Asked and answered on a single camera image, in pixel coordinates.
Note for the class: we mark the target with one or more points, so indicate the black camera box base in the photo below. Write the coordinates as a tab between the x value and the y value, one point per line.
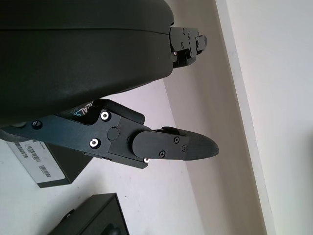
97	215

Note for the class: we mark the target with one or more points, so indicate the black RealSense camera box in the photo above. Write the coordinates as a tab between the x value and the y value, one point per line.
29	159

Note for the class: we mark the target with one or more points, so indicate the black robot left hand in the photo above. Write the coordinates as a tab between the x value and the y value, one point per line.
73	49

